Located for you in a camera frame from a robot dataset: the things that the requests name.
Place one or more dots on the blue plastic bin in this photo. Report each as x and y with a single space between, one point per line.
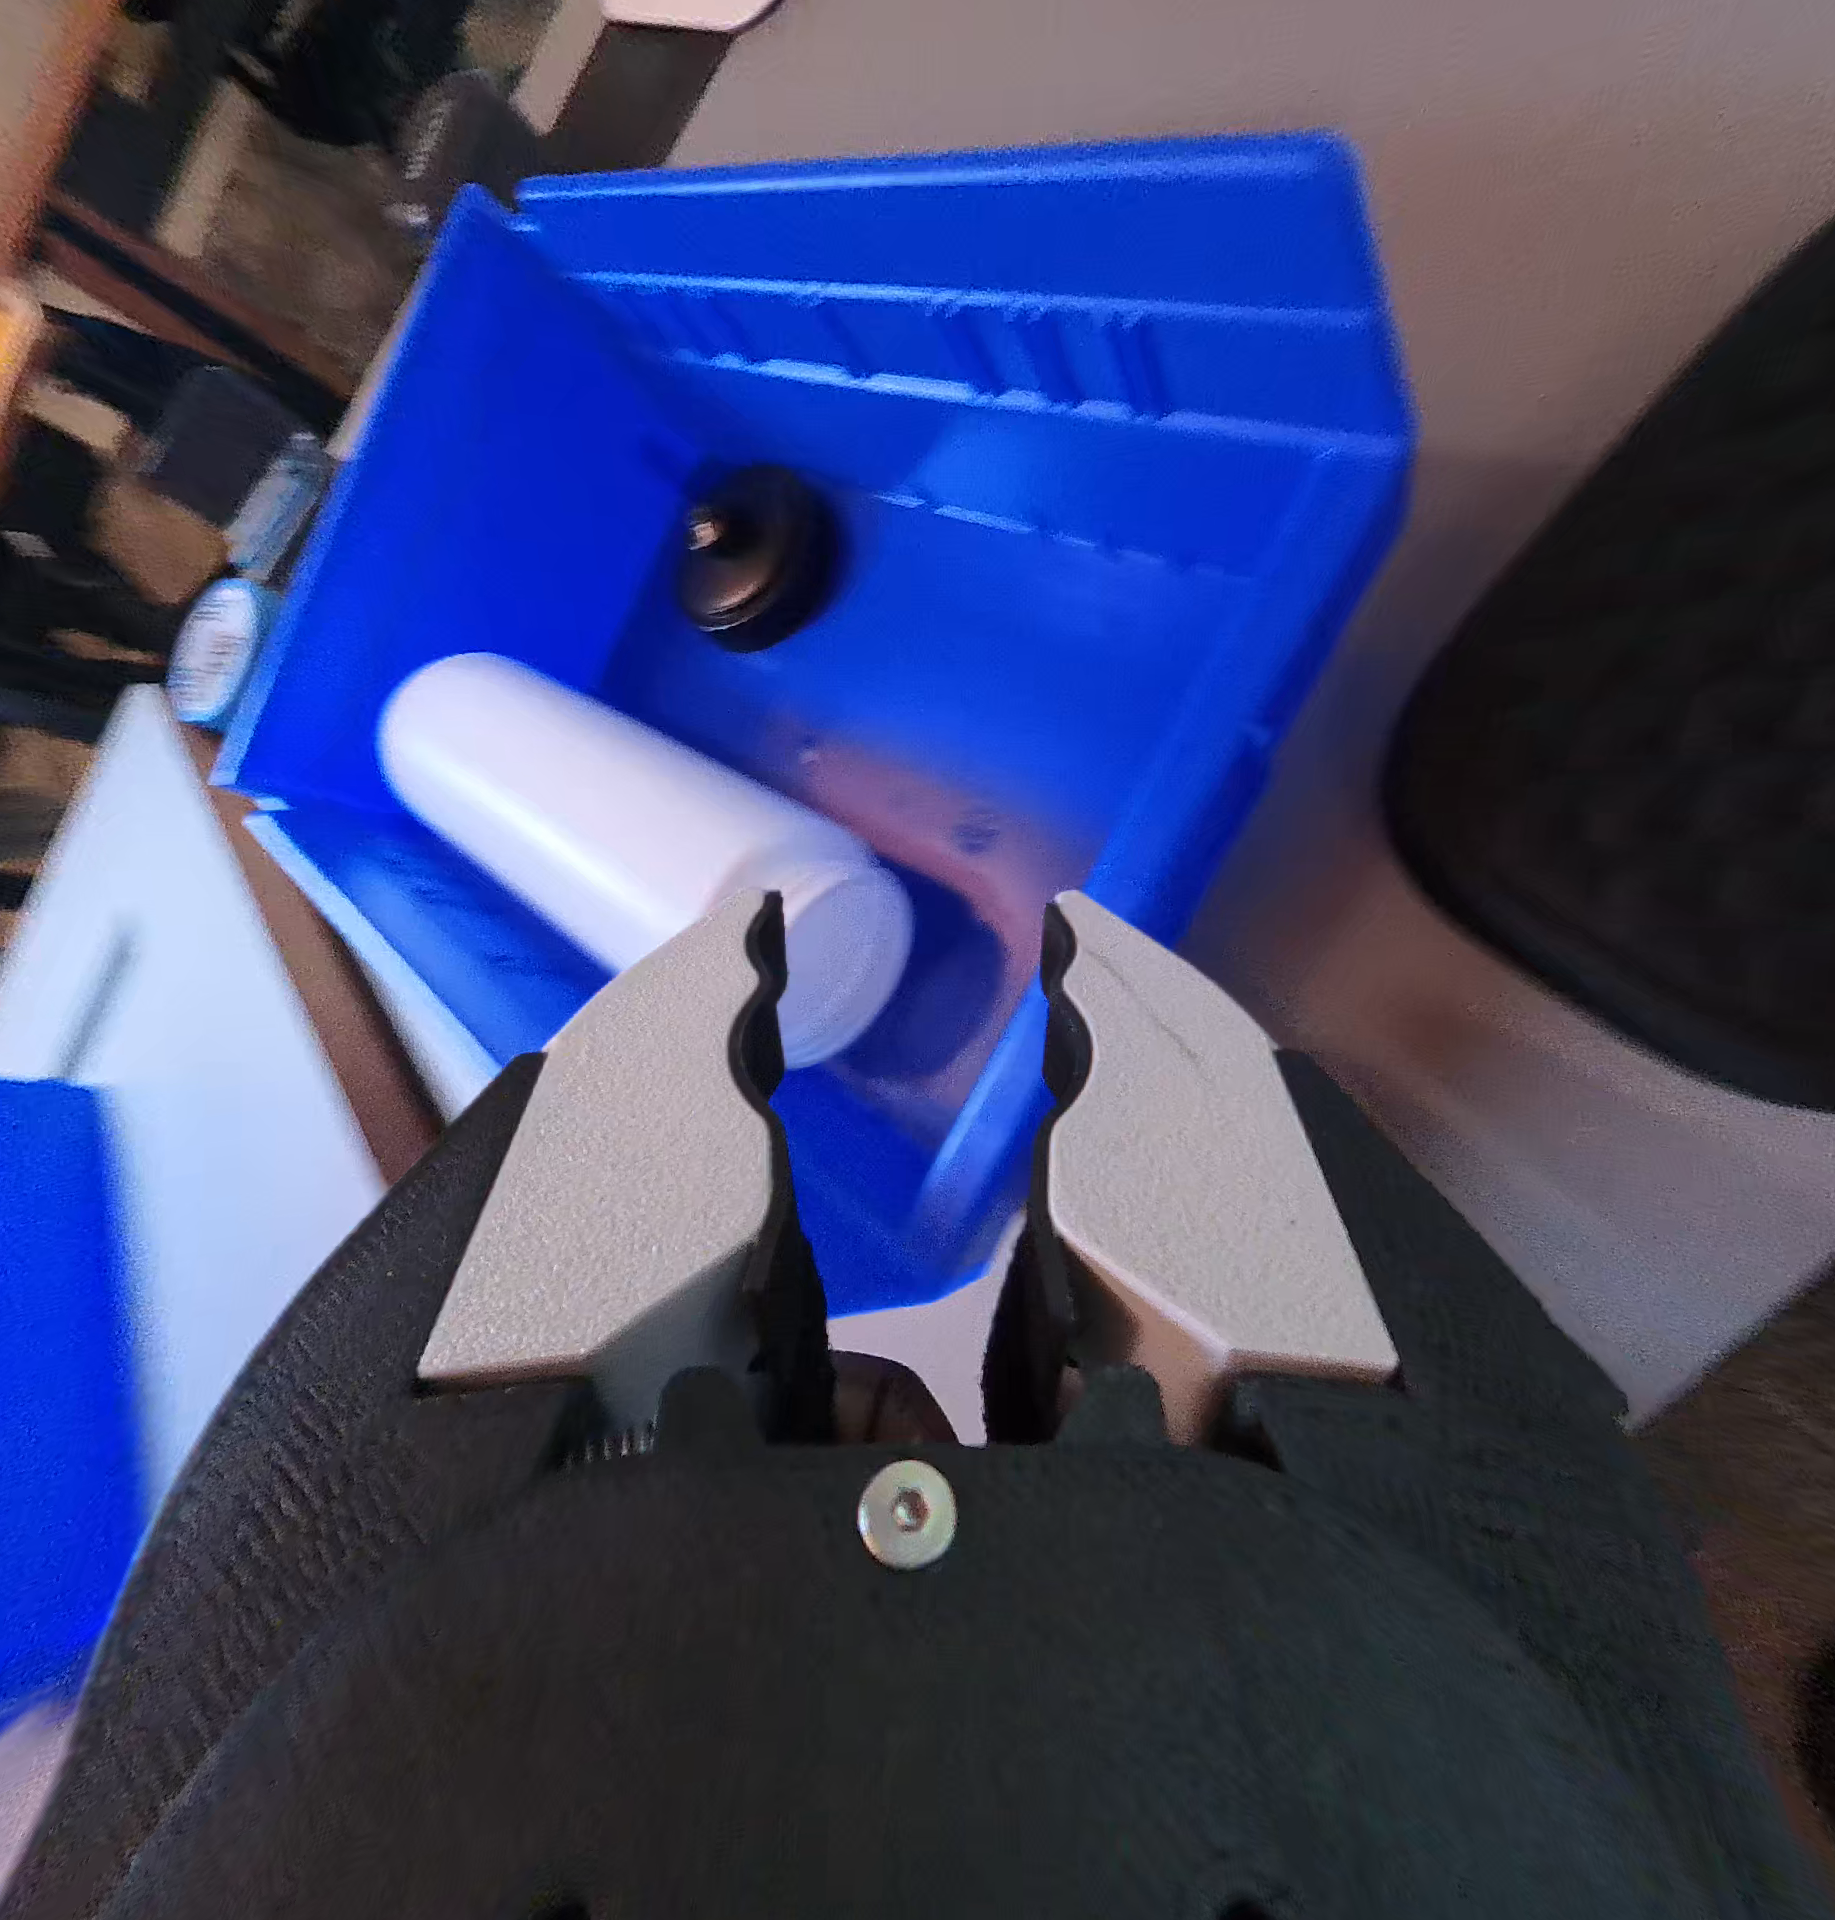
1081 676
33 1351

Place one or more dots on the person's left hand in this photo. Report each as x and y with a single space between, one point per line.
896 1401

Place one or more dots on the white plastic bottle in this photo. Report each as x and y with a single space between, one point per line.
585 781

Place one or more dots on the black bottle lid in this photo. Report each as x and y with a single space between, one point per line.
754 579

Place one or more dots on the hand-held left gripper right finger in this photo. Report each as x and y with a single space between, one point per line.
1202 1200

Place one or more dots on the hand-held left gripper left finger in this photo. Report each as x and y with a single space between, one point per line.
616 1200

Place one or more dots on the grey charger case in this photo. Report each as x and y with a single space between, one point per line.
285 502

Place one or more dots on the black quilted pad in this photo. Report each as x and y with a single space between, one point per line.
1652 751

